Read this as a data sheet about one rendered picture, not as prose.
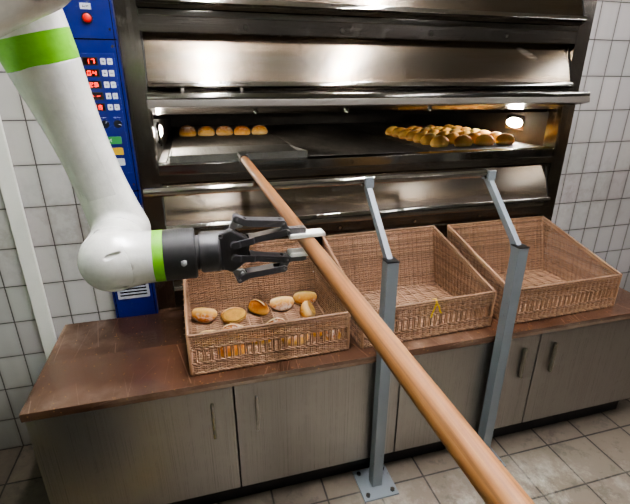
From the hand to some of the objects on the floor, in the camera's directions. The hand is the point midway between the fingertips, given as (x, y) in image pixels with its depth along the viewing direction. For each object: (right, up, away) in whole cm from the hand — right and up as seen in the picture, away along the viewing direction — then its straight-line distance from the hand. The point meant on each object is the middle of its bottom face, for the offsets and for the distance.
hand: (306, 242), depth 83 cm
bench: (+26, -82, +115) cm, 143 cm away
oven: (-4, -38, +226) cm, 229 cm away
